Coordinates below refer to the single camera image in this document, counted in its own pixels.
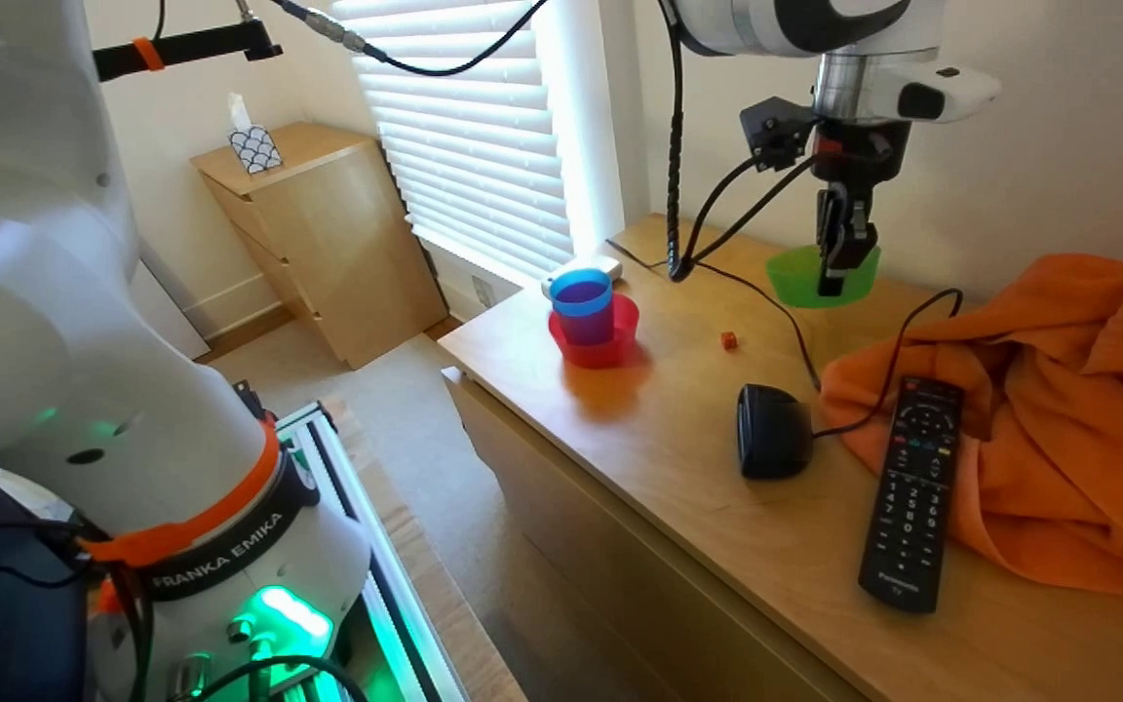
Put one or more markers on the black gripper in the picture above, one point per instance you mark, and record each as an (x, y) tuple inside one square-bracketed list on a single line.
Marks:
[(865, 151)]

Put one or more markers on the black rod with orange tape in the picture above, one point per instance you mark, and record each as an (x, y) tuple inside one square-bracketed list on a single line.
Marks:
[(186, 48)]

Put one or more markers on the white window blinds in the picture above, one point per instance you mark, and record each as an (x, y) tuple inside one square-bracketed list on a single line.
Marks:
[(468, 142)]

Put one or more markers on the white window frame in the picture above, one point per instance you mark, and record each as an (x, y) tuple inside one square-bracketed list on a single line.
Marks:
[(585, 130)]

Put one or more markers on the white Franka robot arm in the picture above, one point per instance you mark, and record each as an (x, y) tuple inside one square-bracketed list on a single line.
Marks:
[(56, 326)]

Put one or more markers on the red plastic bowl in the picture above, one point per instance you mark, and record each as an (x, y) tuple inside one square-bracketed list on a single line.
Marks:
[(605, 344)]

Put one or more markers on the dark blue fabric object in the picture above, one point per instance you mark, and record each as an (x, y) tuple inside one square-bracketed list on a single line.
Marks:
[(1, 608)]

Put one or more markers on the black TV remote control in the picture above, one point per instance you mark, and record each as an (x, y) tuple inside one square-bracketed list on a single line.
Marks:
[(914, 491)]

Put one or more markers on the green plastic bowl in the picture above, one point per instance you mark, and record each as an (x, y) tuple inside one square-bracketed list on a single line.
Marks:
[(797, 277)]

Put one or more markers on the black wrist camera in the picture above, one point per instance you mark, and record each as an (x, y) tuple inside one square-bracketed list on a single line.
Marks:
[(773, 135)]

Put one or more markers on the black round puck device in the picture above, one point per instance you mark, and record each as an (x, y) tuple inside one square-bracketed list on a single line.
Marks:
[(770, 435)]

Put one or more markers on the orange cloth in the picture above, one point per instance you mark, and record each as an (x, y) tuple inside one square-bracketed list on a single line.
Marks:
[(1081, 415)]

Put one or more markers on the blue plastic cup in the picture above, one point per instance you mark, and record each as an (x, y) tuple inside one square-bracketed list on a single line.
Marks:
[(584, 305)]

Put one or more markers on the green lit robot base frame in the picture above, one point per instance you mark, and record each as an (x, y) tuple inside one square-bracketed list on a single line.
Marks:
[(370, 586)]

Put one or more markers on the small red die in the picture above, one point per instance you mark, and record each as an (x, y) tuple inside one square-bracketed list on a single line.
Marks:
[(731, 339)]

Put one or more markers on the patterned tissue box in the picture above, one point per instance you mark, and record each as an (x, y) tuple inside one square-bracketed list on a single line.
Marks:
[(254, 145)]

